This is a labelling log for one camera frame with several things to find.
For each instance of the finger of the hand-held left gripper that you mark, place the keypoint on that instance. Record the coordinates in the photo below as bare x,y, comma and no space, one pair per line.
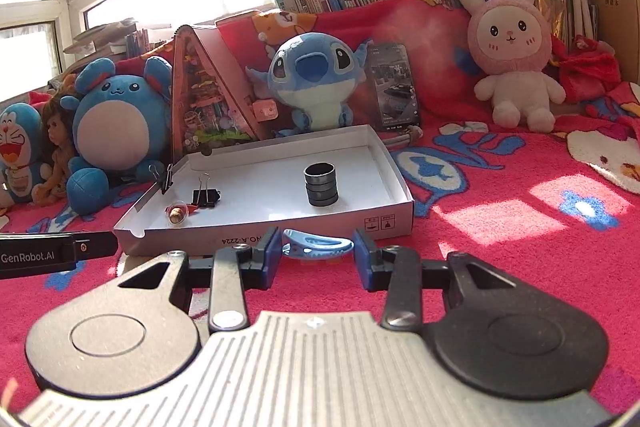
97,244

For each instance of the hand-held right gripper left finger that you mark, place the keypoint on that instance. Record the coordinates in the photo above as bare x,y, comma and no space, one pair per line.
271,257

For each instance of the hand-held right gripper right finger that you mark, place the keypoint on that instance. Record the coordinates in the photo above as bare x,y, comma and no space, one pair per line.
364,257

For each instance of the blue hair clip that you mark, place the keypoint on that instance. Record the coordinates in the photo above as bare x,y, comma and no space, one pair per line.
320,247

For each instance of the black round cap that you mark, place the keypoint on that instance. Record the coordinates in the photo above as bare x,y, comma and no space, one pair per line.
322,201
321,187
320,174

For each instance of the white cardboard box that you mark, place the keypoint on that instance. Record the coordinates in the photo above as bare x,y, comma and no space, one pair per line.
270,187

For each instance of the brown walnut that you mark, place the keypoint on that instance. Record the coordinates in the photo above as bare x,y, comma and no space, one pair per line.
176,214

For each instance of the large black binder clip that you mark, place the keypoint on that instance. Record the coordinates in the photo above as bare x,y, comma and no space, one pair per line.
207,198

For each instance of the clear plastic lid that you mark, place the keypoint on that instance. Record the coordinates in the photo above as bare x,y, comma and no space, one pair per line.
189,217

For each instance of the small black binder clip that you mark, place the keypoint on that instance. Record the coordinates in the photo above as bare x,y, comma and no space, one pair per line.
166,181

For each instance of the blue cat robot plush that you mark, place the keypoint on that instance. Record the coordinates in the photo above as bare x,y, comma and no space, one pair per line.
17,142

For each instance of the brown-haired doll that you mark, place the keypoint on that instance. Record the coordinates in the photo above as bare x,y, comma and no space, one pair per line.
57,132

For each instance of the round blue mouse plush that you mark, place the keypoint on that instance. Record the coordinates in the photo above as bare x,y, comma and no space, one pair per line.
120,127

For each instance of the pink printed blanket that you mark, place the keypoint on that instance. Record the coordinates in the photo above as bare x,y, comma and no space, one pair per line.
500,217

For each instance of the small pink pig box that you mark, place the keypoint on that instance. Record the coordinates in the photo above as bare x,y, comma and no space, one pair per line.
265,111

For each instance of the triangular pink diorama house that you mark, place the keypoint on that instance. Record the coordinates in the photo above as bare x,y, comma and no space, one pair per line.
210,117

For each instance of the blue alien plush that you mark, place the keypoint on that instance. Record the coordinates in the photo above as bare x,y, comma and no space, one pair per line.
310,77

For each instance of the stack of papers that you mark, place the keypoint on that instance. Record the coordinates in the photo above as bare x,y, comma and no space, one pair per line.
105,34

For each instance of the red fleece blanket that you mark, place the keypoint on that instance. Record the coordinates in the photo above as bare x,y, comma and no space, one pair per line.
430,22

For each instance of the pink hooded bunny plush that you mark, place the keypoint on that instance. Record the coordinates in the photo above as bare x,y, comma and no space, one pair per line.
505,37

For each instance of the crumpled red cloth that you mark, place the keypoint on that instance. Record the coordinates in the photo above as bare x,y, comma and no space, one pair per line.
590,72

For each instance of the brown cardboard box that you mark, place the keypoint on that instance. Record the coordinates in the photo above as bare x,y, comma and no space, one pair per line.
617,17

